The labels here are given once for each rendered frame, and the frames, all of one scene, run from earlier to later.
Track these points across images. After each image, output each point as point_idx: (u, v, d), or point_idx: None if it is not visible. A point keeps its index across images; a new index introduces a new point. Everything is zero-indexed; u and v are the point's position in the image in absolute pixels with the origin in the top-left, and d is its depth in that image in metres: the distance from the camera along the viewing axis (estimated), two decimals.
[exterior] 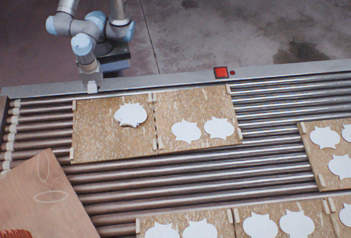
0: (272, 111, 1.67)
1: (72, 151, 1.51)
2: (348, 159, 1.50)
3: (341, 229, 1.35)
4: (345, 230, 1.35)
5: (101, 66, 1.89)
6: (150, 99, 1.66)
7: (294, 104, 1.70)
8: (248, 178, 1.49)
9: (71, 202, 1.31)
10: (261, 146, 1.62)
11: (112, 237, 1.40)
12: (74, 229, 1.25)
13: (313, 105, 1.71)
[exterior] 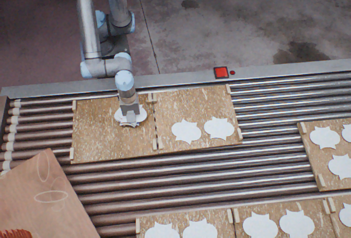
0: (272, 111, 1.67)
1: (72, 151, 1.51)
2: (348, 159, 1.50)
3: (341, 229, 1.35)
4: (345, 230, 1.35)
5: None
6: (150, 99, 1.66)
7: (294, 104, 1.70)
8: (248, 178, 1.49)
9: (71, 202, 1.31)
10: (261, 146, 1.62)
11: (112, 237, 1.40)
12: (74, 229, 1.25)
13: (313, 105, 1.71)
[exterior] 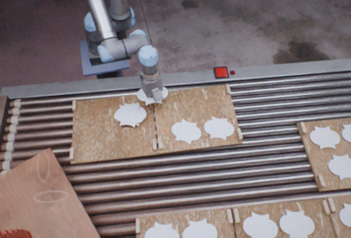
0: (272, 111, 1.67)
1: (72, 151, 1.51)
2: (348, 159, 1.50)
3: (341, 229, 1.35)
4: (345, 230, 1.35)
5: (101, 66, 1.89)
6: None
7: (294, 104, 1.70)
8: (248, 178, 1.49)
9: (71, 202, 1.31)
10: (261, 146, 1.62)
11: (112, 237, 1.40)
12: (74, 229, 1.25)
13: (313, 105, 1.71)
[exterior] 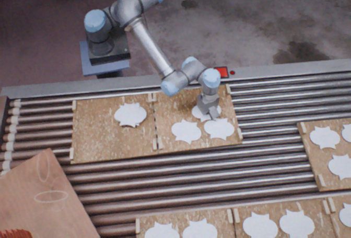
0: (272, 111, 1.67)
1: (72, 151, 1.51)
2: (348, 159, 1.50)
3: (341, 229, 1.35)
4: (345, 230, 1.35)
5: (101, 66, 1.89)
6: (150, 99, 1.66)
7: (294, 104, 1.70)
8: (248, 178, 1.49)
9: (71, 202, 1.31)
10: (261, 146, 1.62)
11: (112, 237, 1.40)
12: (74, 229, 1.25)
13: (313, 105, 1.71)
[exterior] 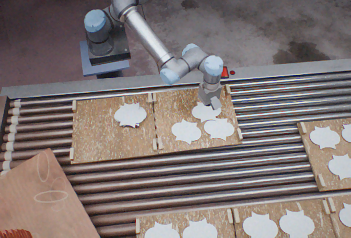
0: (272, 111, 1.67)
1: (72, 151, 1.51)
2: (348, 159, 1.50)
3: (341, 229, 1.35)
4: (345, 230, 1.35)
5: (101, 66, 1.89)
6: (150, 99, 1.66)
7: (294, 104, 1.70)
8: (248, 178, 1.49)
9: (71, 202, 1.31)
10: (261, 146, 1.62)
11: (112, 237, 1.40)
12: (74, 229, 1.25)
13: (313, 105, 1.71)
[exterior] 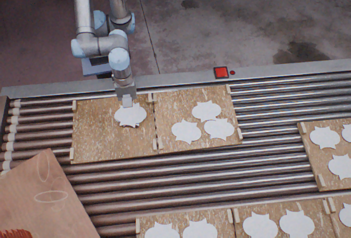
0: (272, 111, 1.67)
1: (72, 151, 1.51)
2: (348, 159, 1.50)
3: (341, 229, 1.35)
4: (345, 230, 1.35)
5: (101, 66, 1.89)
6: (150, 99, 1.66)
7: (294, 104, 1.70)
8: (248, 178, 1.49)
9: (71, 202, 1.31)
10: (261, 146, 1.62)
11: (112, 237, 1.40)
12: (74, 229, 1.25)
13: (313, 105, 1.71)
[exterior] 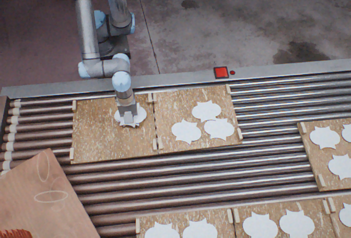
0: (272, 111, 1.67)
1: (72, 151, 1.51)
2: (348, 159, 1.50)
3: (341, 229, 1.35)
4: (345, 230, 1.35)
5: None
6: (150, 99, 1.66)
7: (294, 104, 1.70)
8: (248, 178, 1.49)
9: (71, 202, 1.31)
10: (261, 146, 1.62)
11: (112, 237, 1.40)
12: (74, 229, 1.25)
13: (313, 105, 1.71)
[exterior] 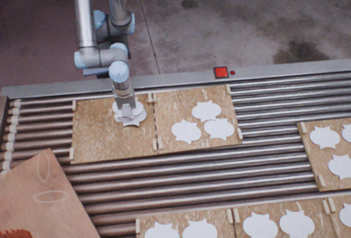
0: (272, 111, 1.67)
1: (72, 151, 1.51)
2: (348, 159, 1.50)
3: (341, 229, 1.35)
4: (345, 230, 1.35)
5: None
6: (150, 99, 1.66)
7: (294, 104, 1.70)
8: (248, 178, 1.49)
9: (71, 202, 1.31)
10: (261, 146, 1.62)
11: (112, 237, 1.40)
12: (74, 229, 1.25)
13: (313, 105, 1.71)
